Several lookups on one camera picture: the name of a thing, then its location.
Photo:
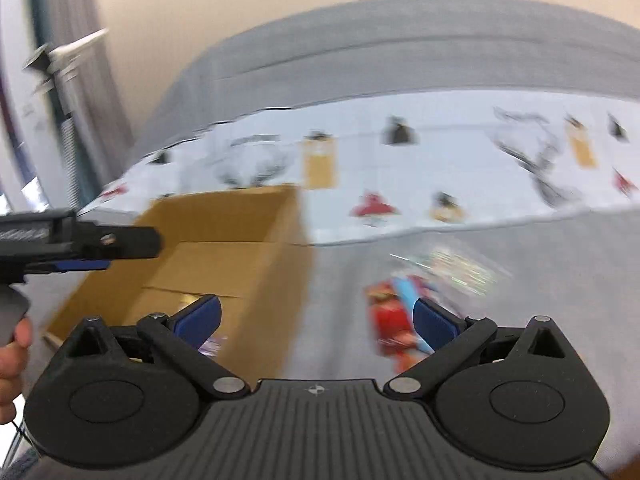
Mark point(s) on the white stand with black funnel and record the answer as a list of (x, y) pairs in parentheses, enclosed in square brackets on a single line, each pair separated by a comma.
[(62, 55)]

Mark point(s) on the red snack packet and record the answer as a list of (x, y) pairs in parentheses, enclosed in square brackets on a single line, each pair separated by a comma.
[(395, 325)]

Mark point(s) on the grey bed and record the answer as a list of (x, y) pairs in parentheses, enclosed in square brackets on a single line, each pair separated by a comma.
[(550, 285)]

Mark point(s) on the white printed blanket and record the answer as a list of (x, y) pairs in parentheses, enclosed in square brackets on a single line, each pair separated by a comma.
[(450, 160)]

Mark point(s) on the purple snack packet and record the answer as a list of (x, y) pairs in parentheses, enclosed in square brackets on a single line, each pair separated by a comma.
[(212, 346)]

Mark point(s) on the person's left hand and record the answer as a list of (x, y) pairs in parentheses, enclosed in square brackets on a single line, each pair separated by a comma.
[(12, 365)]

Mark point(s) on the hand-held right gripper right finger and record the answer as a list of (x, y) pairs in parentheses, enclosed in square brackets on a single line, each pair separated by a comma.
[(434, 327)]

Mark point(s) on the brown cardboard box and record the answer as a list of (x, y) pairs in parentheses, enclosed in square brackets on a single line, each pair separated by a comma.
[(250, 260)]

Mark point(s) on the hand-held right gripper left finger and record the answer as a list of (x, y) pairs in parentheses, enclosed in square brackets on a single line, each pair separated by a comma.
[(201, 319)]

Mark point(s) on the clear shiny snack packet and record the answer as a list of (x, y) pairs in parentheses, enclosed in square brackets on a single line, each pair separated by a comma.
[(452, 270)]

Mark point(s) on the white stand with clamp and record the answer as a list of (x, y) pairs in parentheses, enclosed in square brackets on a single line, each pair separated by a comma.
[(95, 110)]

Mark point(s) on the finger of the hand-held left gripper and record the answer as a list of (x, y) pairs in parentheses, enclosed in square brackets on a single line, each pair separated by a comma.
[(82, 265), (127, 242)]

